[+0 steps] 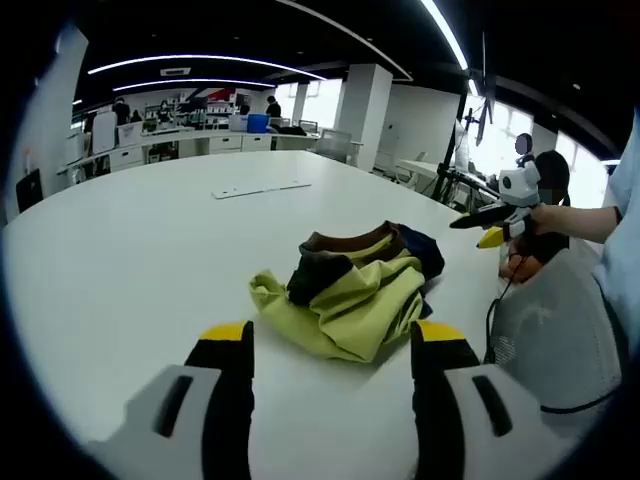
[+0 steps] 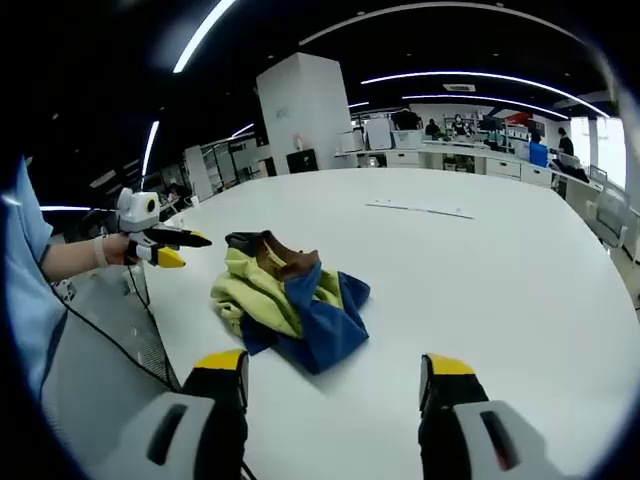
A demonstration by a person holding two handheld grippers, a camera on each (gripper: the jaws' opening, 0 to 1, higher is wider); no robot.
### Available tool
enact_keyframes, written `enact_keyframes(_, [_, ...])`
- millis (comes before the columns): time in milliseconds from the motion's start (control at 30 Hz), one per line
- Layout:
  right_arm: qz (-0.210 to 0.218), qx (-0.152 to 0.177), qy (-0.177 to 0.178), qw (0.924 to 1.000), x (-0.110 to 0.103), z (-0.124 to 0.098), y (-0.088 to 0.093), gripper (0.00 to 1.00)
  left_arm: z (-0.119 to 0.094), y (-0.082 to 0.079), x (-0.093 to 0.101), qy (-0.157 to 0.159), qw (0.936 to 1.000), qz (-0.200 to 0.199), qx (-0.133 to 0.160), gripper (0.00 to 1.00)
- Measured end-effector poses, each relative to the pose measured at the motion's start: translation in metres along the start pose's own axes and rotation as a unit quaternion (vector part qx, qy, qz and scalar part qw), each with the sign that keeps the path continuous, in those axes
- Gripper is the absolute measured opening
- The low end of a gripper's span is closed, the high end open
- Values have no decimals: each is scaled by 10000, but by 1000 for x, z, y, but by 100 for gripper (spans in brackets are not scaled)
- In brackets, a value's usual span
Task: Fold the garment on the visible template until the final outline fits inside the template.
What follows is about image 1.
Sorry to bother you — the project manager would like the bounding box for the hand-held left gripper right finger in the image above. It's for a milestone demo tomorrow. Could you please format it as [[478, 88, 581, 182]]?
[[409, 319, 576, 480]]

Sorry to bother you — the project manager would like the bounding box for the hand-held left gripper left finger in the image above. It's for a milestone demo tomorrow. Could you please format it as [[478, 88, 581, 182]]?
[[87, 319, 256, 480]]

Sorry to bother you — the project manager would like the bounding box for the yellow-green grey blue garment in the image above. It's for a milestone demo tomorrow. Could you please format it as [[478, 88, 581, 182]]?
[[248, 219, 446, 364]]

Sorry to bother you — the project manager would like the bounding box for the person's right hand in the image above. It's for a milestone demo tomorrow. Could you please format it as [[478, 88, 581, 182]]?
[[529, 201, 563, 238]]

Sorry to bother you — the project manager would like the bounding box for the black tripod stand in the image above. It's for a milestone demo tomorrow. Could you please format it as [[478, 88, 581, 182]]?
[[432, 67, 496, 204]]

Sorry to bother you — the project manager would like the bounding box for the white square pillar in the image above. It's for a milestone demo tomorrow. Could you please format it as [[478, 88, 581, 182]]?
[[333, 63, 394, 174], [9, 24, 89, 216]]

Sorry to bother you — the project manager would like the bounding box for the curved ceiling light strip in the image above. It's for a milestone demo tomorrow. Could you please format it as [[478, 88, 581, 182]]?
[[87, 53, 329, 81], [419, 0, 482, 97], [112, 77, 264, 93]]

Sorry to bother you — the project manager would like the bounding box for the grey office chair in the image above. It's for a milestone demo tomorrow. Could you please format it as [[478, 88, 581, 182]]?
[[317, 128, 354, 162]]

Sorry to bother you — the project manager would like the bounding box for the white flat table plate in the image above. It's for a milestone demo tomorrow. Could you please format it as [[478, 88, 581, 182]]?
[[211, 182, 312, 200]]

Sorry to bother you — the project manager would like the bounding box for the white cabinet counter row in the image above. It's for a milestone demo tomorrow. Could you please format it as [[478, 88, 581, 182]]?
[[57, 127, 321, 174]]

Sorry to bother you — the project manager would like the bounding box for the white standing board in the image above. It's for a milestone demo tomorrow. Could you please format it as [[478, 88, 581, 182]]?
[[91, 111, 119, 155]]

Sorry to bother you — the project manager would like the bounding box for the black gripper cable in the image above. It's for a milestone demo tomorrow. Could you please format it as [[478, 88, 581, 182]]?
[[482, 249, 617, 415]]

